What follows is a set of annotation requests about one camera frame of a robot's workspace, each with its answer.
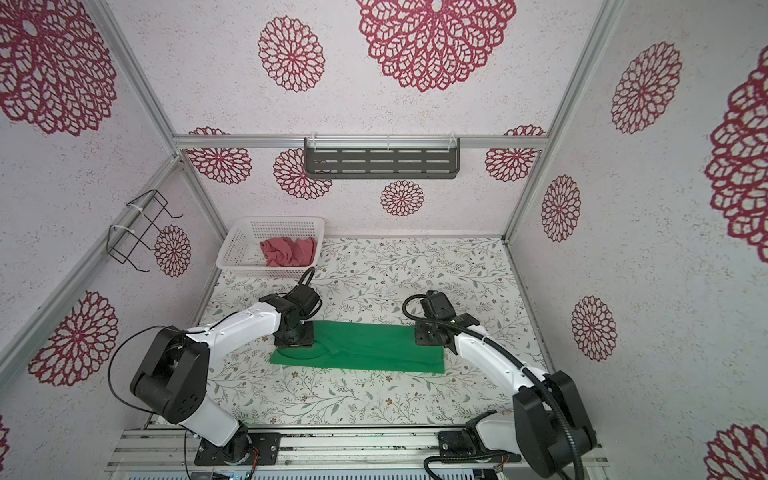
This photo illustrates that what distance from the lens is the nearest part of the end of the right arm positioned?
24.1 inches

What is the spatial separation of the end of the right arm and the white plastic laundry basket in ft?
1.52

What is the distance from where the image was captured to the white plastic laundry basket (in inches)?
41.3
